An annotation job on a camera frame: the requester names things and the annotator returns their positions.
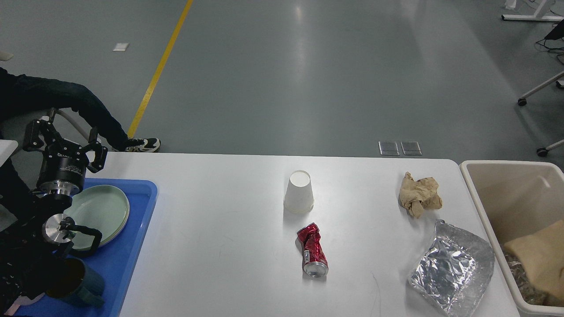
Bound pink mug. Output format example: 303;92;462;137
4;293;45;316

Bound white paper cup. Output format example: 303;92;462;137
284;170;314;213

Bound crumpled foil in bin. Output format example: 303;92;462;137
503;251;549;305

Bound brown paper bag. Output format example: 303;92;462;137
504;219;564;302

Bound light green plate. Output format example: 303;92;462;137
64;185;130;230

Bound blue plastic tray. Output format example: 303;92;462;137
15;178;158;317

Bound brown paper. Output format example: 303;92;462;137
399;171;443;219

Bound crushed red soda can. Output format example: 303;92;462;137
297;223;329;278

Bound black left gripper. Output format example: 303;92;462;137
23;108;108;196

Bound grey office chair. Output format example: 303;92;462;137
0;110;89;156

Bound yellow plate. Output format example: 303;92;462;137
99;206;130;247

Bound grey floor socket plate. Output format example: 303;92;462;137
400;142;423;156
378;141;400;156

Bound dark teal mug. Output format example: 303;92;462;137
45;258;105;308

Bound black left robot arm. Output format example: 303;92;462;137
1;108;108;313

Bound seated person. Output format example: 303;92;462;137
0;69;161;219

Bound white desk leg frame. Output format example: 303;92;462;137
500;0;563;22

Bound beige plastic bin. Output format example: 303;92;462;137
460;160;564;317

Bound aluminium foil tray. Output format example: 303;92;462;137
408;219;495;317

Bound black cables on floor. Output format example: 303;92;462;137
534;20;564;66

